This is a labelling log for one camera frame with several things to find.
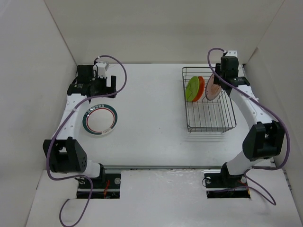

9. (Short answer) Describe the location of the white plate teal red rim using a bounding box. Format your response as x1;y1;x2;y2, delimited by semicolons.
82;104;118;136

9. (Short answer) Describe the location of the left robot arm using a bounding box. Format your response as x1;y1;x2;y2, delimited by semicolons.
43;61;118;188

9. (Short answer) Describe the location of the white plate orange sunburst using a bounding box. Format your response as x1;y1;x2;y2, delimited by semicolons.
205;74;222;101

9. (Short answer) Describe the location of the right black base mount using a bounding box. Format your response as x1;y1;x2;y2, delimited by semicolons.
202;171;250;199

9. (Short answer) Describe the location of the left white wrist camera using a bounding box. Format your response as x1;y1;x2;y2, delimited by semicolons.
94;61;109;78

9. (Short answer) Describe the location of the grey wire dish rack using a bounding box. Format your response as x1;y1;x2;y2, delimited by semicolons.
182;67;237;133

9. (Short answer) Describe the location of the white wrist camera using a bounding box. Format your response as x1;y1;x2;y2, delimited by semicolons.
223;50;238;57
94;61;109;78

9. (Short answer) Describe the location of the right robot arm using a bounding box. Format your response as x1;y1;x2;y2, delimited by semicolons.
214;51;285;187

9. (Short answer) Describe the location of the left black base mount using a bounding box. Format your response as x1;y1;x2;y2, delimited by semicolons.
75;170;121;199

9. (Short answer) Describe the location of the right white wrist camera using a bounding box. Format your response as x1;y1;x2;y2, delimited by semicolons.
223;50;238;57

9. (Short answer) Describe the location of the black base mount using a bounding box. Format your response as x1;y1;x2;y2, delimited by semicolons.
75;170;121;199
202;171;250;199

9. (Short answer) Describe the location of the green plate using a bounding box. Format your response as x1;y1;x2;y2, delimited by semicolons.
185;76;200;102

